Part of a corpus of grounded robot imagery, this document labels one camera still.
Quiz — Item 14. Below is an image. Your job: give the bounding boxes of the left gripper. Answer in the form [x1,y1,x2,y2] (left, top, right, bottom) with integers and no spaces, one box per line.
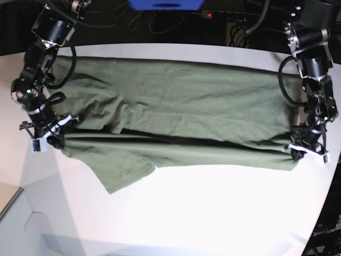
[282,142,328,162]

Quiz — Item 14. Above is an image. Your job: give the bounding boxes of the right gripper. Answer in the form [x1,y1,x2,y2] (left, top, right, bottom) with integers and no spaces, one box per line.
[19,114,79,150]

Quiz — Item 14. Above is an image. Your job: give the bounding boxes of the green t-shirt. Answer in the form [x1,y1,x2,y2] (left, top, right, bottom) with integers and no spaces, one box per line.
[54,57,298,193]

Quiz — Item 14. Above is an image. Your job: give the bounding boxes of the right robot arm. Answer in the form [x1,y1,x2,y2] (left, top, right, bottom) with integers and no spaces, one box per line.
[11,1,115,153]

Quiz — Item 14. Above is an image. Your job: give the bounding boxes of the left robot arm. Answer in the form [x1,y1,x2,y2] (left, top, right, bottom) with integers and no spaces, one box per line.
[278,1,340,164]

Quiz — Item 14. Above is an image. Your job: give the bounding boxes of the white side panel board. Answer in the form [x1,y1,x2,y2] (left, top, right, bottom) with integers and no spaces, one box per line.
[1,189,51,256]

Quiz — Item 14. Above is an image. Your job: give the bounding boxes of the blue box at top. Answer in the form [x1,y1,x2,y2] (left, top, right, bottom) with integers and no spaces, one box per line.
[128,0,204,11]

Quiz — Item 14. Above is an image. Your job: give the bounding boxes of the black power strip red light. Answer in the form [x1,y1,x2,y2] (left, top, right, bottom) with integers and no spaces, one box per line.
[200,10,259,22]

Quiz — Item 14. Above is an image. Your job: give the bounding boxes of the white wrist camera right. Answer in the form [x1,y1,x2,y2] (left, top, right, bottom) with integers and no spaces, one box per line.
[29,138,48,154]

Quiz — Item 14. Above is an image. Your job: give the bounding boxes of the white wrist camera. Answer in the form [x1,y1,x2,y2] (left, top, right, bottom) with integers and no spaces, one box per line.
[29,138,48,154]
[316,152,330,165]

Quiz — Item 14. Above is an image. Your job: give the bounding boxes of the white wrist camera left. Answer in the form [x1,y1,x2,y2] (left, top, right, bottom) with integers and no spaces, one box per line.
[316,152,330,165]

